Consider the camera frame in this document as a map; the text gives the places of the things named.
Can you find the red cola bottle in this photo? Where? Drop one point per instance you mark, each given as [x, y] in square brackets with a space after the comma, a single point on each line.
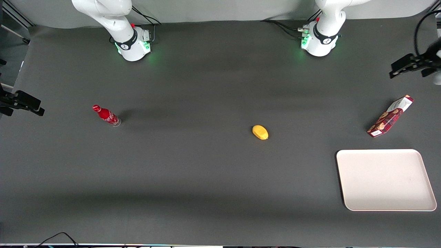
[106, 115]

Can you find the white rectangular tray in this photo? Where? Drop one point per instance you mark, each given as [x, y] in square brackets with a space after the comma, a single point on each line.
[386, 179]

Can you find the aluminium frame strut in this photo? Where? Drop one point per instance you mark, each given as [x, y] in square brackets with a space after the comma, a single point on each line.
[15, 17]

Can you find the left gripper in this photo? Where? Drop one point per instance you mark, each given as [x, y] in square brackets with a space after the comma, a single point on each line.
[428, 58]

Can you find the red cookie box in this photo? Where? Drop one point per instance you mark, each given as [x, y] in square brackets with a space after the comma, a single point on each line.
[390, 117]

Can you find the yellow lemon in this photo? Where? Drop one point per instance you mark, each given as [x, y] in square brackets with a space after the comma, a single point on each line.
[260, 132]

